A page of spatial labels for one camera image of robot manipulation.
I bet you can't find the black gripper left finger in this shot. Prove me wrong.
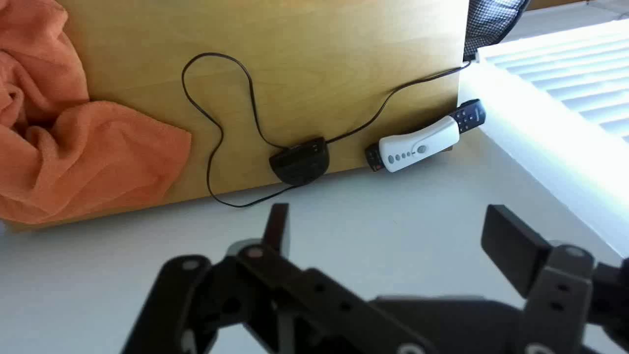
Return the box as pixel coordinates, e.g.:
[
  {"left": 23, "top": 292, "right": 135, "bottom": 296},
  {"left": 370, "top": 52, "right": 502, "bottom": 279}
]
[{"left": 123, "top": 202, "right": 433, "bottom": 354}]

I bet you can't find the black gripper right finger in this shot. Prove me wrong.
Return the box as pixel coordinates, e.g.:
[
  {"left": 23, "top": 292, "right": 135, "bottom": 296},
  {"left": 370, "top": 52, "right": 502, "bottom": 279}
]
[{"left": 482, "top": 204, "right": 629, "bottom": 354}]

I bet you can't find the white radiator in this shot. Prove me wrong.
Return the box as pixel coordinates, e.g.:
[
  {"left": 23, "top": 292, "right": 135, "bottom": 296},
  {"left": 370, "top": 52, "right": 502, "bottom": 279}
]
[{"left": 461, "top": 19, "right": 629, "bottom": 255}]

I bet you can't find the white remote control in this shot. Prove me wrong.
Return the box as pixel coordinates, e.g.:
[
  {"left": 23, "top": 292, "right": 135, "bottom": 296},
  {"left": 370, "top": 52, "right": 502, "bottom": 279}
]
[{"left": 367, "top": 98, "right": 486, "bottom": 172}]

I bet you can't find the orange cloth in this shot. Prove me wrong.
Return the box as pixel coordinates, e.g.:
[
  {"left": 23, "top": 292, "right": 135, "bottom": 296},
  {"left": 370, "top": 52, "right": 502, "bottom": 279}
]
[{"left": 0, "top": 0, "right": 194, "bottom": 225}]

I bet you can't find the black mesh chair back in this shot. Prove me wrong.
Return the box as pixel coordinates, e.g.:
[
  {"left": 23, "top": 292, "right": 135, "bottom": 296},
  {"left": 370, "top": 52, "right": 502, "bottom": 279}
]
[{"left": 465, "top": 0, "right": 532, "bottom": 60}]

